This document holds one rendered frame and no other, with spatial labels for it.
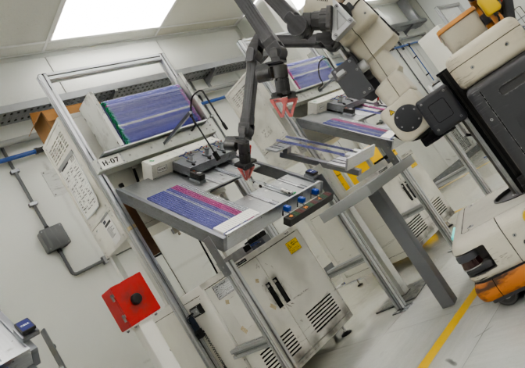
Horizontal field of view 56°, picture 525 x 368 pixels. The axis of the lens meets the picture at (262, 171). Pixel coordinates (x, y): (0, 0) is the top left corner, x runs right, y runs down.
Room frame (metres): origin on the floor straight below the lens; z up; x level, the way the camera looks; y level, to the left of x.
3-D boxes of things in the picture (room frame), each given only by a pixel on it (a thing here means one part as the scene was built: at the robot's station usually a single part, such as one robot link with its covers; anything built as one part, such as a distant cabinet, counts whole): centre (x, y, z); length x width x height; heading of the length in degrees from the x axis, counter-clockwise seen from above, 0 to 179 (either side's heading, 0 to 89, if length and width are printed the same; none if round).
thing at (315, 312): (2.61, 0.48, 0.31); 0.70 x 0.65 x 0.62; 135
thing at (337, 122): (3.52, -0.68, 0.65); 1.01 x 0.73 x 1.29; 45
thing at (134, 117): (2.56, 0.35, 1.52); 0.51 x 0.13 x 0.27; 135
